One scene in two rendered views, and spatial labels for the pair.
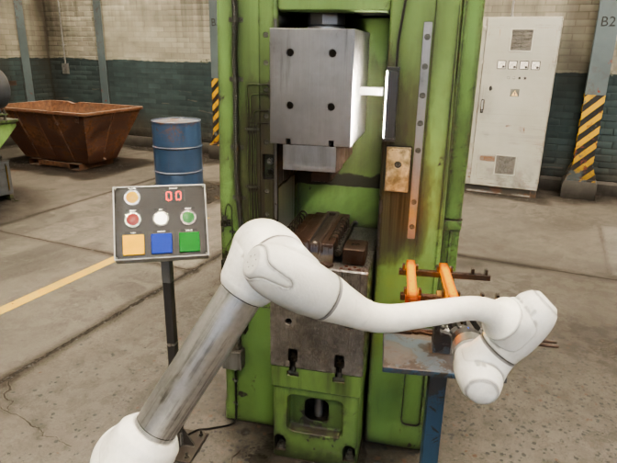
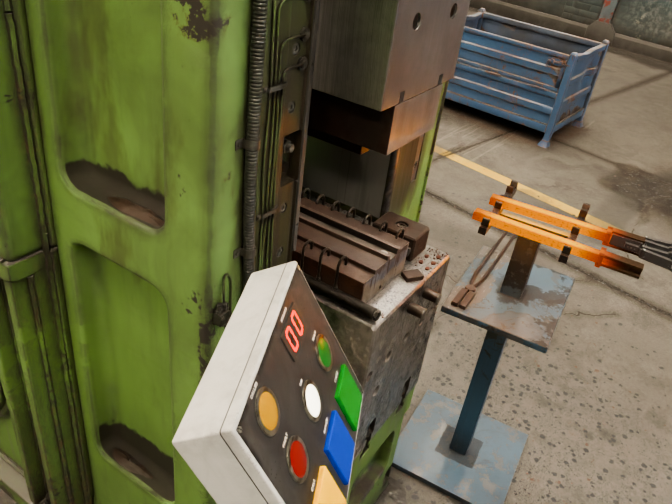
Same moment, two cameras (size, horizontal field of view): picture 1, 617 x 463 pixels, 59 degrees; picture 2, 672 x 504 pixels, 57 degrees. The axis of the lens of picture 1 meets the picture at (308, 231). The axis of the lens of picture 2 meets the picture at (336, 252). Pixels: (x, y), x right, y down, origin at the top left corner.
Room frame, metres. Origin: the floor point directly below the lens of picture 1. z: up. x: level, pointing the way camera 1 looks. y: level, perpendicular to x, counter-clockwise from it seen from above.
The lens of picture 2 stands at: (1.77, 1.13, 1.72)
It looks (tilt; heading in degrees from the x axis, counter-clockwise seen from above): 33 degrees down; 287
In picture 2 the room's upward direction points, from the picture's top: 8 degrees clockwise
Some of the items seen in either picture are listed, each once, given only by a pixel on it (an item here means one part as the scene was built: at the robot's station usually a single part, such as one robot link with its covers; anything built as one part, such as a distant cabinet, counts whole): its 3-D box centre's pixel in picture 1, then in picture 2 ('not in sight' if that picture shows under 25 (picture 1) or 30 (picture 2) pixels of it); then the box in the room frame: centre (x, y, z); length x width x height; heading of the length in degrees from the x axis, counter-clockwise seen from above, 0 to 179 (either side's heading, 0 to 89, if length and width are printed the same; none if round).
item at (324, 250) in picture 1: (318, 233); (309, 237); (2.19, -0.04, 0.96); 0.42 x 0.20 x 0.09; 168
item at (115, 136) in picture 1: (68, 135); not in sight; (8.14, 3.59, 0.42); 1.89 x 1.20 x 0.85; 66
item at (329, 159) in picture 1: (320, 149); (325, 88); (2.19, -0.04, 1.32); 0.42 x 0.20 x 0.10; 168
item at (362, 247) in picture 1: (355, 252); (399, 235); (2.00, -0.18, 0.95); 0.12 x 0.08 x 0.06; 168
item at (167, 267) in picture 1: (172, 338); not in sight; (2.03, 0.56, 0.54); 0.04 x 0.04 x 1.08; 78
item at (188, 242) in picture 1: (189, 242); (346, 397); (1.92, 0.44, 1.01); 0.07 x 0.05 x 0.07; 103
